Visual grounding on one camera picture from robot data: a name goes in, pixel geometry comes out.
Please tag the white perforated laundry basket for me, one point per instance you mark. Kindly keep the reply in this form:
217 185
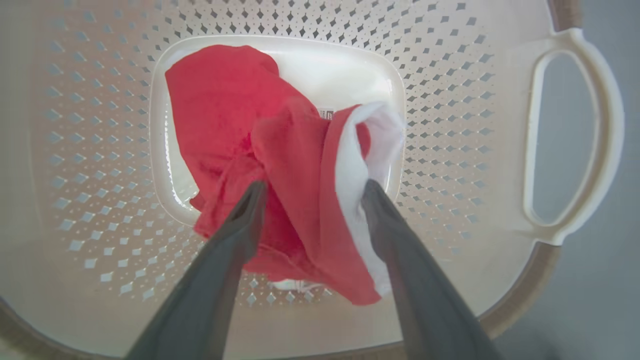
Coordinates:
450 150

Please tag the red and white garment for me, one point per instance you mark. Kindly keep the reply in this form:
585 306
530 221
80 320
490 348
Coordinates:
280 165

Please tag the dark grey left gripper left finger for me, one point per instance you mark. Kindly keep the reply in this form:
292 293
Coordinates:
210 290

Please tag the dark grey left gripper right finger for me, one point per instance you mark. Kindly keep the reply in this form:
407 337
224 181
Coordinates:
425 295

